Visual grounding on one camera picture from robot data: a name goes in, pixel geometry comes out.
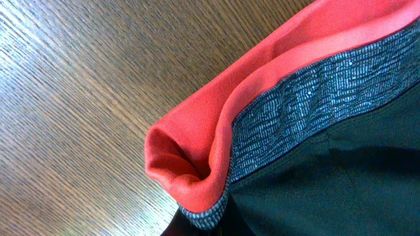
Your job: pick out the black leggings red waistband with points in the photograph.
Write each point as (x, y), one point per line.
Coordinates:
(315, 131)

